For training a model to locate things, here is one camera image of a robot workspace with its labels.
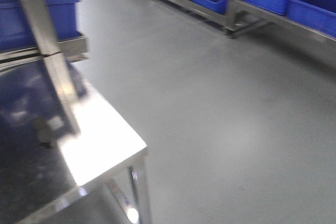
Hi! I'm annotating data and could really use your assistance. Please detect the large blue crate lower right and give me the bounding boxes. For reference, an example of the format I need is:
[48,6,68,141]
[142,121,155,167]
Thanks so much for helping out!
[1,0,80,51]

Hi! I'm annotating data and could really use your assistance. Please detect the blue shelf bin four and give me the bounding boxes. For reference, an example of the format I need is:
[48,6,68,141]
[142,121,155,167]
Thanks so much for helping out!
[287,0,335,37]

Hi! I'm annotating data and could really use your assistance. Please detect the steel roller rack frame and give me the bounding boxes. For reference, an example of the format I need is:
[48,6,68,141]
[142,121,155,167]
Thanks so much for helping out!
[1,34,89,71]

